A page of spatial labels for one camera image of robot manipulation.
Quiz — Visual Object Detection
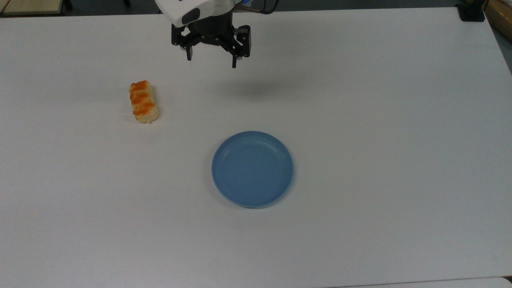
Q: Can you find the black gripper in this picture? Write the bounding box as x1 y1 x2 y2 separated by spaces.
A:
171 11 252 69

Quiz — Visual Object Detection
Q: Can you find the orange glazed bread roll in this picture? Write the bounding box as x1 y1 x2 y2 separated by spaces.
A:
129 80 159 124

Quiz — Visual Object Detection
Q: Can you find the blue round plate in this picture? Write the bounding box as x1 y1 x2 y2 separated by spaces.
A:
211 130 294 208

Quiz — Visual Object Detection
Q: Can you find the wooden desk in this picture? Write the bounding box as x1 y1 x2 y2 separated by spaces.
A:
0 0 65 16

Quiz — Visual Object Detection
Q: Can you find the light wooden furniture edge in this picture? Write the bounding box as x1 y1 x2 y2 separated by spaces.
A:
483 0 512 40

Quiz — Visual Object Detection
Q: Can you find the black cable with metal connector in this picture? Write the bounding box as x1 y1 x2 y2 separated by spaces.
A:
236 0 281 15

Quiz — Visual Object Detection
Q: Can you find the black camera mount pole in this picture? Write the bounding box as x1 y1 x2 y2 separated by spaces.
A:
456 0 487 22

